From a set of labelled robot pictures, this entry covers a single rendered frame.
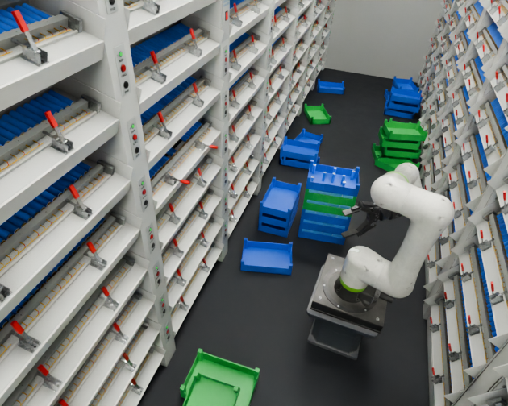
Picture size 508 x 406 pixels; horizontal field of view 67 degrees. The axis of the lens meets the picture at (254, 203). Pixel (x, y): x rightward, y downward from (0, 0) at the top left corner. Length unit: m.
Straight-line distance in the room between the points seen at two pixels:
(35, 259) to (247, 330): 1.31
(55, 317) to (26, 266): 0.20
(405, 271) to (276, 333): 0.79
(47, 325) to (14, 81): 0.59
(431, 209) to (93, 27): 1.11
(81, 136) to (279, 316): 1.47
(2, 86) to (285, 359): 1.64
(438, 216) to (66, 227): 1.11
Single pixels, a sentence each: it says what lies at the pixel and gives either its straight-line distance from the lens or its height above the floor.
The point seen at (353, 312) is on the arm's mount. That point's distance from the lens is 1.80.
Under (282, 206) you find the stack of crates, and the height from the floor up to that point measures 0.16.
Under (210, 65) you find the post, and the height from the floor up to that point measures 1.18.
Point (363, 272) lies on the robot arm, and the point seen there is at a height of 0.55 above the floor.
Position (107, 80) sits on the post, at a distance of 1.04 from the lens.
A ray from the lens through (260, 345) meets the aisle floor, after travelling 2.03.
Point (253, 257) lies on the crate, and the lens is 2.38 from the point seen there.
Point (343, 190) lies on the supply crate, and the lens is 2.28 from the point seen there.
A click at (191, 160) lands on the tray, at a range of 1.58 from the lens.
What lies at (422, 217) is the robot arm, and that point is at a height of 0.93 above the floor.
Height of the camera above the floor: 1.75
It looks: 39 degrees down
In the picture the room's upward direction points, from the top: 4 degrees clockwise
